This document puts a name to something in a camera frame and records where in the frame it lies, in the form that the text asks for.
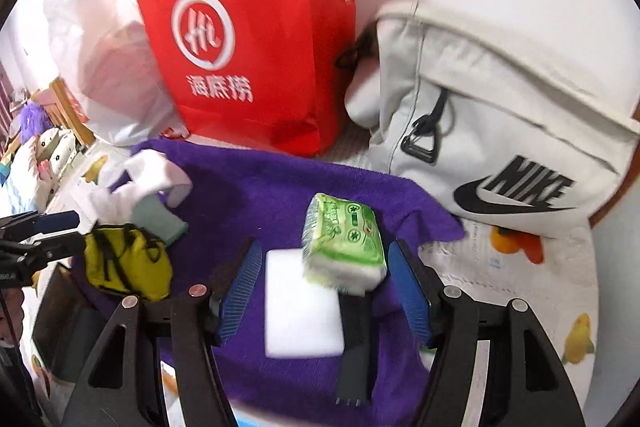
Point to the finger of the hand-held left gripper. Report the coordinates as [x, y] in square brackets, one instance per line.
[50, 249]
[55, 222]

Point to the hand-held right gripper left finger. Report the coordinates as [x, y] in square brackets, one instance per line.
[240, 292]

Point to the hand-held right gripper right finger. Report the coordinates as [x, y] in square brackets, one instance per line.
[410, 292]

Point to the white sponge block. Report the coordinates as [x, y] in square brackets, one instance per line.
[300, 317]

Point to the green pocket tissue packet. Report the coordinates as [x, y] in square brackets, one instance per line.
[345, 237]

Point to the yellow mesh pouch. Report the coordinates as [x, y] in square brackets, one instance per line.
[135, 267]

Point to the purple towel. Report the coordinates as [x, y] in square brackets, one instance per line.
[260, 207]

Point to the pale green soft pad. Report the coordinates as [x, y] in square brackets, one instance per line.
[157, 219]

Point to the white and grey sock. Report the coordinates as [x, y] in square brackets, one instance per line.
[150, 177]

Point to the black spotted white plush toy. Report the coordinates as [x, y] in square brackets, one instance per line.
[50, 147]

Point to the black flat strip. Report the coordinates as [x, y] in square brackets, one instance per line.
[355, 347]

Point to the wooden bed headboard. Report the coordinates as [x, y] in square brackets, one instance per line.
[75, 117]

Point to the purple fluffy cushion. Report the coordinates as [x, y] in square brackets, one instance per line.
[30, 117]

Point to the white plastic shopping bag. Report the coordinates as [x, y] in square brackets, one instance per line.
[115, 82]

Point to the grey fabric waist bag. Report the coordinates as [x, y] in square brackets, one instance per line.
[500, 107]

